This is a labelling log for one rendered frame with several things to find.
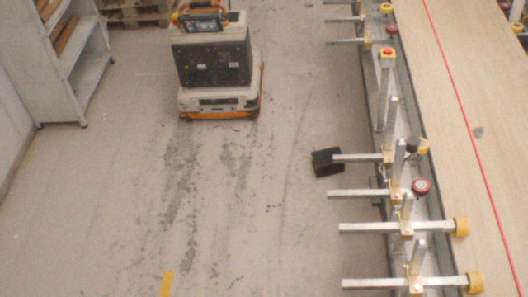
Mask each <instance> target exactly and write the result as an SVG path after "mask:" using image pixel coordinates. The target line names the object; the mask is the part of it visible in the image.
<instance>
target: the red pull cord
mask: <svg viewBox="0 0 528 297"><path fill-rule="evenodd" d="M422 3H423V6H425V8H426V10H427V15H428V17H429V20H430V23H431V27H432V29H433V31H434V34H435V37H436V41H437V43H438V44H439V46H440V48H441V53H442V56H443V59H444V61H445V66H446V68H447V70H448V73H449V75H450V80H451V82H452V85H453V88H454V90H455V95H456V97H457V100H458V103H459V105H460V109H461V111H462V114H463V117H464V122H465V124H466V127H467V130H468V132H469V136H470V138H471V141H472V144H473V146H474V150H475V153H476V156H477V159H478V163H479V168H480V171H481V173H482V175H483V179H484V182H485V185H486V187H487V190H488V194H489V199H490V201H491V204H492V207H493V211H494V213H495V215H496V221H497V225H498V227H499V230H500V232H501V235H502V236H501V237H502V241H503V244H504V247H505V249H506V254H507V258H508V260H509V262H510V268H511V271H512V274H513V276H514V278H513V279H514V281H515V283H516V288H517V292H518V295H519V297H523V296H524V295H523V294H522V292H521V287H520V282H519V280H518V278H517V276H516V270H515V267H514V265H513V262H512V256H511V254H510V252H509V249H508V244H507V240H506V238H505V235H504V232H503V228H502V224H501V221H500V219H499V217H498V214H497V207H496V205H495V203H494V200H493V196H492V193H491V189H490V186H489V184H488V179H487V177H486V175H485V172H484V170H483V165H482V163H481V161H480V159H481V158H480V156H479V151H478V149H477V146H476V143H475V141H474V137H473V135H472V132H471V129H470V127H469V122H468V121H467V118H466V114H465V112H464V108H463V106H462V103H461V100H460V96H459V94H458V92H457V89H456V86H455V81H454V79H453V77H452V74H451V71H450V67H449V65H448V63H447V60H446V56H445V53H444V50H443V48H442V46H441V43H440V41H439V39H438V36H437V33H436V29H435V27H434V25H433V22H432V19H431V15H430V12H429V11H428V8H427V6H426V4H425V1H424V0H422Z"/></svg>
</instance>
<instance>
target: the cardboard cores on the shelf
mask: <svg viewBox="0 0 528 297"><path fill-rule="evenodd" d="M32 1H33V3H34V4H35V9H36V11H37V12H38V14H39V15H40V19H41V22H42V24H43V25H44V24H45V23H46V22H47V21H48V20H49V18H50V17H51V15H52V14H53V13H54V11H55V10H56V8H57V7H58V6H59V4H60V3H61V2H62V1H63V0H32ZM78 21H79V19H78V16H76V15H72V16H71V17H70V18H69V20H68V22H66V21H65V20H64V19H62V17H60V19H59V21H58V22H57V24H56V26H55V27H54V29H53V30H52V31H51V33H50V34H49V36H48V37H49V40H50V42H51V44H52V46H53V48H54V52H55V54H56V56H57V58H59V56H60V54H61V52H62V50H63V49H64V46H65V45H66V43H67V41H68V39H69V37H70V36H71V34H72V33H73V30H74V28H75V26H76V25H77V24H78Z"/></svg>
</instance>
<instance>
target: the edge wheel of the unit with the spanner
mask: <svg viewBox="0 0 528 297"><path fill-rule="evenodd" d="M430 186H431V185H430V182H429V181H428V180H426V179H424V178H416V179H415V180H413V182H412V191H413V192H414V193H415V194H416V195H419V196H424V195H426V194H427V193H428V192H429V190H430Z"/></svg>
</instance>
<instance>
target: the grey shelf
mask: <svg viewBox="0 0 528 297"><path fill-rule="evenodd" d="M91 3H92V4H91ZM32 4H33V5H32ZM27 8H28V9H27ZM92 9H93V10H92ZM28 10H29V11H28ZM94 13H95V15H94ZM72 15H76V16H78V19H79V21H78V24H77V25H76V26H75V28H74V30H73V33H72V34H71V36H70V37H69V39H68V41H67V43H66V45H65V46H64V49H63V50H62V52H61V54H60V56H59V58H57V56H56V54H55V52H54V48H53V46H52V44H51V42H50V39H49V37H48V36H49V35H50V33H51V31H52V30H53V29H54V27H55V26H56V24H57V22H58V21H59V19H60V17H62V19H64V20H65V21H66V22H68V20H69V18H70V17H71V16H72ZM31 18H32V19H31ZM32 20H33V21H32ZM34 23H35V24H34ZM98 24H99V25H98ZM99 29H100V30H99ZM100 31H101V32H100ZM101 35H102V36H101ZM102 37H103V38H102ZM104 41H105V43H104ZM46 50H47V51H46ZM47 52H48V53H47ZM109 57H110V59H111V61H110V63H111V64H114V63H115V60H114V58H113V53H112V51H111V47H110V45H109V42H108V40H107V38H106V34H105V31H104V29H103V27H102V22H101V18H100V16H99V14H98V11H97V8H96V5H95V1H94V0H90V1H89V0H63V1H62V2H61V3H60V4H59V6H58V7H57V8H56V10H55V11H54V13H53V14H52V15H51V17H50V18H49V20H48V21H47V22H46V23H45V24H44V25H43V24H42V22H41V19H40V15H39V14H38V12H37V11H36V9H35V4H34V3H33V1H32V0H0V59H1V60H2V64H3V66H4V67H5V69H6V70H7V72H8V75H9V77H10V79H11V80H12V82H13V83H14V85H15V88H16V90H17V92H18V93H19V95H20V97H21V99H22V100H23V103H24V105H25V106H26V109H27V110H28V111H29V113H30V114H31V117H32V118H33V119H32V120H33V121H34V122H35V125H36V126H37V129H38V130H42V129H43V128H44V126H43V125H40V123H46V122H76V121H79V122H80V124H81V126H82V128H83V129H87V127H88V124H87V121H86V119H85V117H84V112H85V110H86V108H87V104H88V101H89V99H90V97H91V95H92V94H93V92H94V90H95V88H96V86H97V84H98V82H99V79H100V77H101V75H102V73H103V71H104V68H105V66H106V63H107V61H108V59H109ZM50 60H51V61H50ZM51 62H52V63H51ZM53 65H54V66H53ZM13 75H14V76H13ZM38 121H39V122H38Z"/></svg>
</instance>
